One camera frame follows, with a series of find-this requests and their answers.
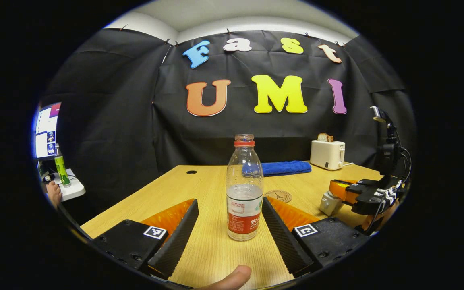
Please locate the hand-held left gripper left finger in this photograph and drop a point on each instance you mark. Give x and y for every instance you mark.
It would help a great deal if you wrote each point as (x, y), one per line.
(175, 241)

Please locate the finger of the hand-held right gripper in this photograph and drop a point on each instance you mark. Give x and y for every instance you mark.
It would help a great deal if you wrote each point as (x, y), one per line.
(341, 193)
(351, 183)

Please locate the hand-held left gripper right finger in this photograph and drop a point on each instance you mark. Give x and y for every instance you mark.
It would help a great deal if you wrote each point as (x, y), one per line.
(282, 237)

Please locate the white teacup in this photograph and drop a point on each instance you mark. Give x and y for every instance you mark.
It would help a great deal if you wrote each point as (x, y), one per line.
(329, 205)

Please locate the round brown coaster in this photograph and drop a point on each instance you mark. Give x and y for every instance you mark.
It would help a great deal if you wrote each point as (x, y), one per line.
(279, 196)

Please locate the clear plastic water bottle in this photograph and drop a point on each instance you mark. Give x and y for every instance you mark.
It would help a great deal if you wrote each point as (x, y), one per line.
(244, 189)

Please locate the green bottle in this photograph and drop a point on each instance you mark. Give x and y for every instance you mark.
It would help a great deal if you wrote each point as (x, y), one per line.
(61, 167)

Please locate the white toaster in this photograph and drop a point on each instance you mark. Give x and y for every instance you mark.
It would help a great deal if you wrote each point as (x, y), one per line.
(327, 155)

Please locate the bread slice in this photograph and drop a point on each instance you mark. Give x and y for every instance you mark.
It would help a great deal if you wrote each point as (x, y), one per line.
(324, 137)

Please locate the blue towel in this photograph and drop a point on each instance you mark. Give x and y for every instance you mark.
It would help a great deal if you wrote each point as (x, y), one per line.
(286, 168)

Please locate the white side table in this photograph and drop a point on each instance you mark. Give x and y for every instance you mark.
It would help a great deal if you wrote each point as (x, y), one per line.
(73, 188)

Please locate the black backdrop cloth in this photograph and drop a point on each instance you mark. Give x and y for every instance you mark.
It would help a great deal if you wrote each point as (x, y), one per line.
(135, 121)

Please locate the computer monitor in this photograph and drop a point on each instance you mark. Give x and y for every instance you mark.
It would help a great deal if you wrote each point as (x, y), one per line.
(46, 131)

